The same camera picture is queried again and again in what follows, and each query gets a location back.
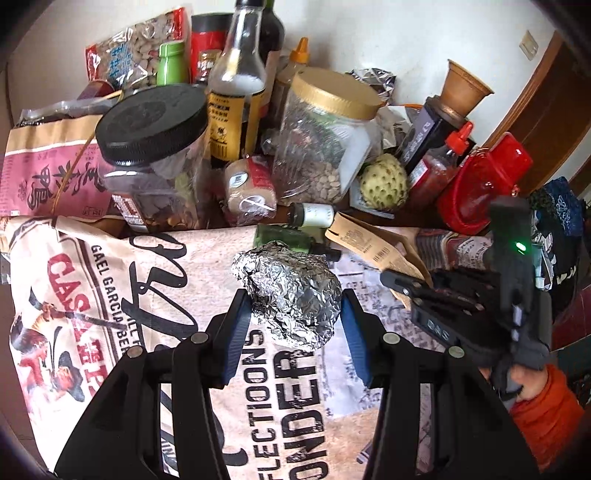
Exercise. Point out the kraft paper bag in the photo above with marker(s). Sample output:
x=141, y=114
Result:
x=369, y=244

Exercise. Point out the printed tablecloth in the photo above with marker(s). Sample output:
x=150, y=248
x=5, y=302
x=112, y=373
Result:
x=184, y=277

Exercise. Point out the brown door frame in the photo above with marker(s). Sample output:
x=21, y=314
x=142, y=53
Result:
x=540, y=115

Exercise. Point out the crumpled foil sheet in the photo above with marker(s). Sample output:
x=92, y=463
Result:
x=374, y=81

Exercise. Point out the clear yellow-label sauce bottle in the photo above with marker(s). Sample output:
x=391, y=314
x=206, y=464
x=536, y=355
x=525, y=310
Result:
x=235, y=92

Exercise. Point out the red thermos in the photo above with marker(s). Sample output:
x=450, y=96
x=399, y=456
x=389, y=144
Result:
x=485, y=184

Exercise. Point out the person's right forearm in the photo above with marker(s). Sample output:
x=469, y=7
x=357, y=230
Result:
x=547, y=427

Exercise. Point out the green custard apple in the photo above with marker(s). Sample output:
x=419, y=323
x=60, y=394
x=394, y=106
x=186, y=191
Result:
x=383, y=182

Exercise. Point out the blue patterned cloth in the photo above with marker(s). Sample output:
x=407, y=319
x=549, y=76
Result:
x=558, y=207

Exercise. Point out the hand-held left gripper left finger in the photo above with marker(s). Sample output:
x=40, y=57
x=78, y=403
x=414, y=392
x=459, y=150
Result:
x=235, y=341

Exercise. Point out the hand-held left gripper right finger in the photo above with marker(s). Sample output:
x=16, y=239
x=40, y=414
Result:
x=355, y=341

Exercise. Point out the gold-lid plastic jar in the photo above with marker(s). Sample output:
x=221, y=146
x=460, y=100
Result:
x=323, y=134

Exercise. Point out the black-lid plastic jar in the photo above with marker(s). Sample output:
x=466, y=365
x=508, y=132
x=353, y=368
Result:
x=152, y=129

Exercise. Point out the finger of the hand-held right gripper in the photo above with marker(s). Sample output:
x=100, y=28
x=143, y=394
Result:
x=434, y=321
x=406, y=282

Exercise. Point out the dark wine bottle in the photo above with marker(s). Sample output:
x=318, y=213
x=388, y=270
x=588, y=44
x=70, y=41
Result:
x=272, y=27

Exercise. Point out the beige light switch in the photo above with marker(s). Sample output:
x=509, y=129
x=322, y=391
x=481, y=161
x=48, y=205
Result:
x=528, y=44

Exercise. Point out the small white-label bottle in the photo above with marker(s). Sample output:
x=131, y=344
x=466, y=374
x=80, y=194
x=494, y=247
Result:
x=307, y=214

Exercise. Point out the black clothing pile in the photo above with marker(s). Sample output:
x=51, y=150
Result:
x=554, y=267

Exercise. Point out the person's right hand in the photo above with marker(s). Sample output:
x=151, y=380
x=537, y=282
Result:
x=532, y=381

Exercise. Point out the small green glass bottle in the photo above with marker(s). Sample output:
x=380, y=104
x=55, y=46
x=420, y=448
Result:
x=286, y=237

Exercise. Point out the pink printed paper bag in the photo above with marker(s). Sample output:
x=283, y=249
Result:
x=46, y=175

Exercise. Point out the dark plastic packet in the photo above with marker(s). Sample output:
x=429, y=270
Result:
x=60, y=110

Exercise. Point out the terracotta cup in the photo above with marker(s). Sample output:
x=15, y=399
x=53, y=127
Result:
x=464, y=90

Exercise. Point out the foil ball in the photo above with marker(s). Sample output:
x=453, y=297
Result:
x=288, y=295

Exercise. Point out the small beige can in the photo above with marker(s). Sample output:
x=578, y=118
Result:
x=249, y=184

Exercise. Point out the red packet of nuts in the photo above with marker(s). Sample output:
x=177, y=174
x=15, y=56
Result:
x=138, y=46

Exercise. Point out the red sauce squeeze bottle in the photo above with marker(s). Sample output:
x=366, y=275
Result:
x=438, y=166

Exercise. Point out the orange-cap squeeze bottle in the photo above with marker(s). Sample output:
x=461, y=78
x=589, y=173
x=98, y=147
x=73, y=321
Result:
x=295, y=60

